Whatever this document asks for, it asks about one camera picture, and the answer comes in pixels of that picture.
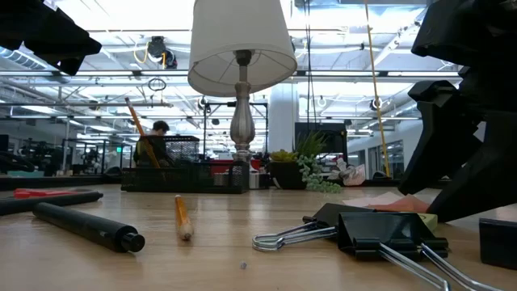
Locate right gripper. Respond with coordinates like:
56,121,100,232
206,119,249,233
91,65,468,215
397,0,517,196

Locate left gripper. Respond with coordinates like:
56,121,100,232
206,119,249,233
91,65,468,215
0,0,103,77

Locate black box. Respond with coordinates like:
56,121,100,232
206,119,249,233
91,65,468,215
478,217,517,272

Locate small yellow-green pad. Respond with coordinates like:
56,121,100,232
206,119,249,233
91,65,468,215
418,213,439,233

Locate pink sticky note pad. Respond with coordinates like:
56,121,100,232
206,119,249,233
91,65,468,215
342,191,431,214

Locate black metal binder clip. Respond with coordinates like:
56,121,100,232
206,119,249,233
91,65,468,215
251,202,377,253
337,212,506,291

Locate red handled scissors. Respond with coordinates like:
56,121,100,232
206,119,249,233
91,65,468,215
13,187,95,200

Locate black pointed pen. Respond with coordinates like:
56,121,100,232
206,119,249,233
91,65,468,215
0,191,104,217

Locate thick black marker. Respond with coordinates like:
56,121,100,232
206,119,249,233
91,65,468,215
32,201,146,254

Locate black mesh desk organizer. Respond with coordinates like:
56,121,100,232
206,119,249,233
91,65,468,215
120,135,251,195

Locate person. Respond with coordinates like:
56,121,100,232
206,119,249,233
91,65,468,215
132,120,175,168

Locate potted succulent plant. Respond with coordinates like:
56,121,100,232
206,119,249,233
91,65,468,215
267,131,345,195

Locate white shade table lamp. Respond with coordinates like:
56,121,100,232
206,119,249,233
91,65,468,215
187,0,298,190

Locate black ceiling cable reel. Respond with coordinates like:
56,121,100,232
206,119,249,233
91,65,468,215
145,35,179,70

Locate yellow hanging power cord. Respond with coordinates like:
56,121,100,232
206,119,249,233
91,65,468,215
363,0,392,178

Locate black aluminium table frame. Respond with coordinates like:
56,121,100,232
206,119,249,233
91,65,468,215
0,174,453,196

